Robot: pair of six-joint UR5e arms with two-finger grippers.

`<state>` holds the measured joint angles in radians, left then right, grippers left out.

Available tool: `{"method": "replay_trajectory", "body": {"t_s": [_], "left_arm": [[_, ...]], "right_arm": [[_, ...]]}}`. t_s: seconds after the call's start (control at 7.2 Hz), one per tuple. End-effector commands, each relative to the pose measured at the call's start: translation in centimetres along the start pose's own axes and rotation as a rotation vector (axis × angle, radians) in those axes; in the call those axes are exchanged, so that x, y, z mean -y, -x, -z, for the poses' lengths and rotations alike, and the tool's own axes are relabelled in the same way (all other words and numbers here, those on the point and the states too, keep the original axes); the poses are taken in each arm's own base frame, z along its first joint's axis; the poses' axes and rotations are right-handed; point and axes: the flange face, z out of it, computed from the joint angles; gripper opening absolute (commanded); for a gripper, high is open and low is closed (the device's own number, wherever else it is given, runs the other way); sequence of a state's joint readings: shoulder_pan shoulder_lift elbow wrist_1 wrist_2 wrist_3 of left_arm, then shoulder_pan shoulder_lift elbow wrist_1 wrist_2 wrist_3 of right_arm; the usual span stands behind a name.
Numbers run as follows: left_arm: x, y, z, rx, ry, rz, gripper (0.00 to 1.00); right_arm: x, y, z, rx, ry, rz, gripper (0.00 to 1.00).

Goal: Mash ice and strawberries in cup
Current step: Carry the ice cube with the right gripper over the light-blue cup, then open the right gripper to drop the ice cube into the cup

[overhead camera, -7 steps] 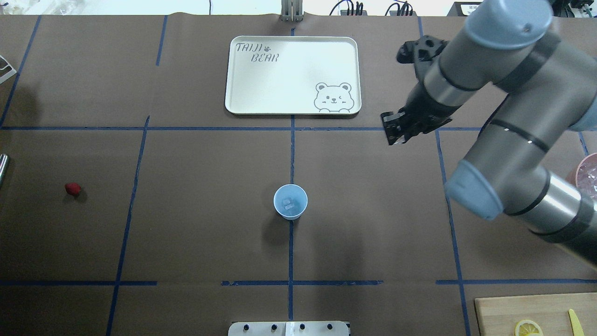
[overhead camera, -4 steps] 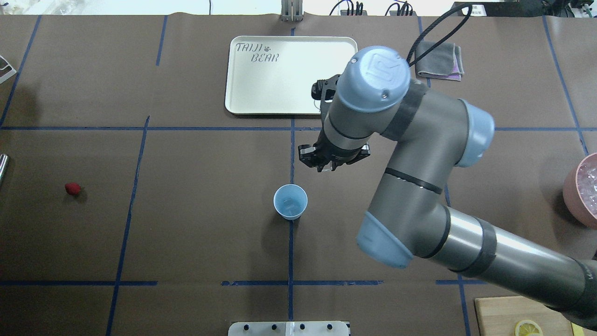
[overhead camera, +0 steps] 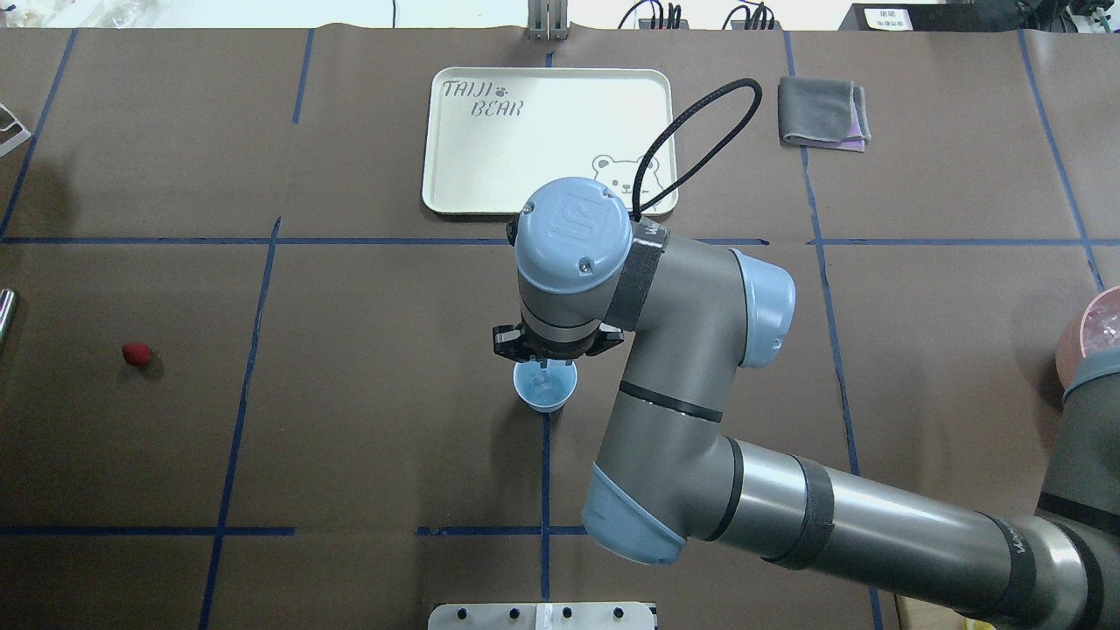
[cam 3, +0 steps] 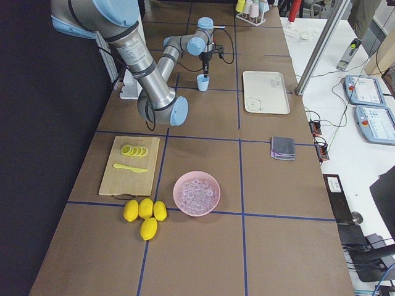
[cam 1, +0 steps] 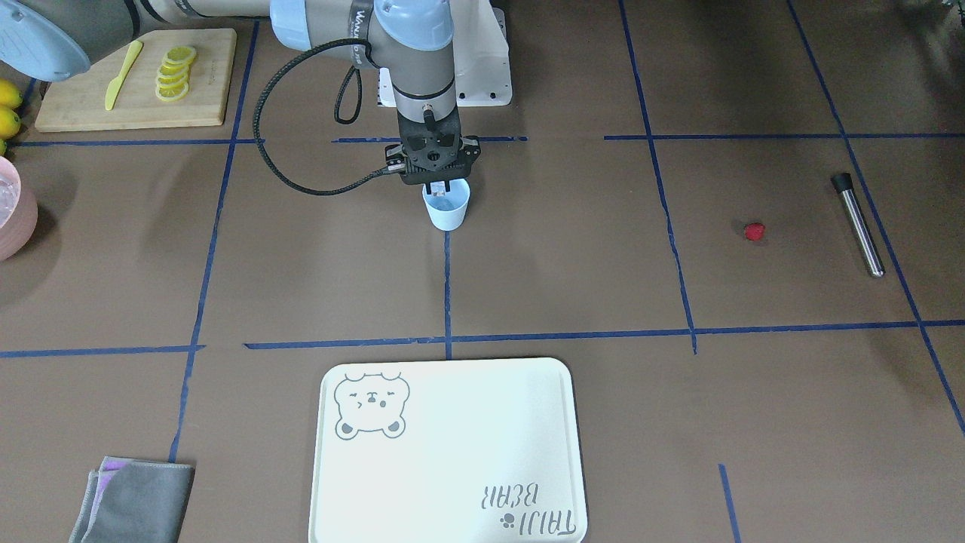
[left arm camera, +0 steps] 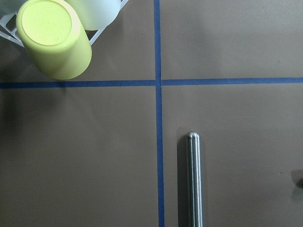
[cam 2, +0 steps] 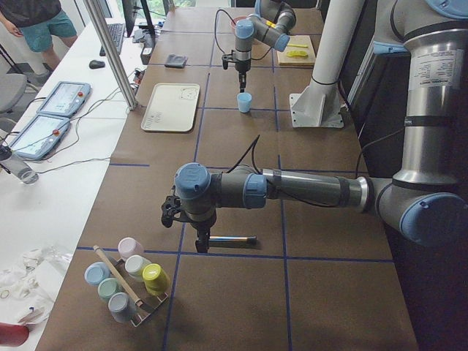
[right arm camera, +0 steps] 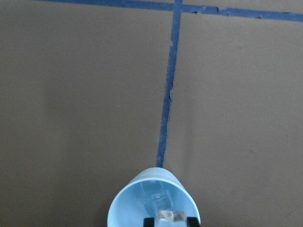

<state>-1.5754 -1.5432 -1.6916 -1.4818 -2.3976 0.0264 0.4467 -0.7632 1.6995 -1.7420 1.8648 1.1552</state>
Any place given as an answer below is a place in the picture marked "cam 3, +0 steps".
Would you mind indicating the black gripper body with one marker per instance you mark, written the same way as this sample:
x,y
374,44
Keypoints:
x,y
205,57

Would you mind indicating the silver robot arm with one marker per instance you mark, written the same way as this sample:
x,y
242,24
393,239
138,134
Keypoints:
x,y
117,22

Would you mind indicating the light blue plastic cup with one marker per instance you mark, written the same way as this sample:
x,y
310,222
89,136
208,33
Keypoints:
x,y
202,82

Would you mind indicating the yellow-green plastic cup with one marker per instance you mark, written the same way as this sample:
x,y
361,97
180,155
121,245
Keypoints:
x,y
240,6

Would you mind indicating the white cup rack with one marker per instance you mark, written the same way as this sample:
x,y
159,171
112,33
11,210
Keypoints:
x,y
253,19

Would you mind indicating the pink plastic cup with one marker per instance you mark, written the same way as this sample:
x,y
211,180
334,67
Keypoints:
x,y
254,10

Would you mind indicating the pale mint plastic cup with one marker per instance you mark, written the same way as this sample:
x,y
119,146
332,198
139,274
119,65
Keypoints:
x,y
247,7

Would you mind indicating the light blue rack cup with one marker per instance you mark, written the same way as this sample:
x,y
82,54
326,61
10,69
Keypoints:
x,y
263,6

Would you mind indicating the clear ice cubes pile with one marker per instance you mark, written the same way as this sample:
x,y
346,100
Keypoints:
x,y
197,196

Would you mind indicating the white bear tray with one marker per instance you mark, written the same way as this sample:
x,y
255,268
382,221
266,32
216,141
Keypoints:
x,y
265,93

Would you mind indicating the grey folded cloth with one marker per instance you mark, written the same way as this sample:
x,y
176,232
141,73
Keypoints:
x,y
282,148

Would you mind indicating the lemon slices row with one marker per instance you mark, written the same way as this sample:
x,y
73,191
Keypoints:
x,y
133,151

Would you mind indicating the upper orange connector box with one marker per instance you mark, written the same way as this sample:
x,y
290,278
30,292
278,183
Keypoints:
x,y
315,127

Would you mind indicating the orange connector box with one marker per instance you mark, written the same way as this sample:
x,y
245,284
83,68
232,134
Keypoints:
x,y
322,152
315,127

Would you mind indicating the pink bowl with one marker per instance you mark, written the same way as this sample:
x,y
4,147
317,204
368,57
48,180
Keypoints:
x,y
191,175

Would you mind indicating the yellow plastic knife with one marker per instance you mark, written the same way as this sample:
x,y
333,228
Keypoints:
x,y
131,168

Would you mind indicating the lower orange connector box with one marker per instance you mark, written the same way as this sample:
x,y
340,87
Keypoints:
x,y
322,152

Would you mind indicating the wooden cutting board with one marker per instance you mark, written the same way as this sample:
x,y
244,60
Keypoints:
x,y
119,181

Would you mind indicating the grey water bottle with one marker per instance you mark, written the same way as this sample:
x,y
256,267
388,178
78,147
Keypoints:
x,y
349,54

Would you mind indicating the lemon right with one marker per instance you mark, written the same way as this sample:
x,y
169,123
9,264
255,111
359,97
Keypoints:
x,y
160,211

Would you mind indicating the lemon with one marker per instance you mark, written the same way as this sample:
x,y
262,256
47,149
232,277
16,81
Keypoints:
x,y
131,210
148,229
145,209
160,211

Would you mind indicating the lemon middle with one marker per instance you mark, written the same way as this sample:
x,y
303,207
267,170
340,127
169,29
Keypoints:
x,y
145,209

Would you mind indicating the upper teach pendant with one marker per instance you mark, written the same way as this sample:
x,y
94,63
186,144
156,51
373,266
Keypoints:
x,y
364,90

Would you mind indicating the teach pendant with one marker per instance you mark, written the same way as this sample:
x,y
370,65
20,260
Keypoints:
x,y
376,123
364,90

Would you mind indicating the lemon far left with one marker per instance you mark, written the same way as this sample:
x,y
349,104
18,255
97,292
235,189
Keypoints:
x,y
131,210

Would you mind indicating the lemon front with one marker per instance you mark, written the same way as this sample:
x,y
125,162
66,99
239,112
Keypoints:
x,y
148,229

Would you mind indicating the white power strip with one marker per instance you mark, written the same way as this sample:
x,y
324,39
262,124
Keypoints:
x,y
334,184

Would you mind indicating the lower teach pendant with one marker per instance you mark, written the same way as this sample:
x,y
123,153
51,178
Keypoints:
x,y
376,123

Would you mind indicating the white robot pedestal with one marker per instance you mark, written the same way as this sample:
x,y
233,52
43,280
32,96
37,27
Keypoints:
x,y
131,88

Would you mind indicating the aluminium frame post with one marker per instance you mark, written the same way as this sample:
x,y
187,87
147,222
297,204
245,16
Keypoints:
x,y
323,40

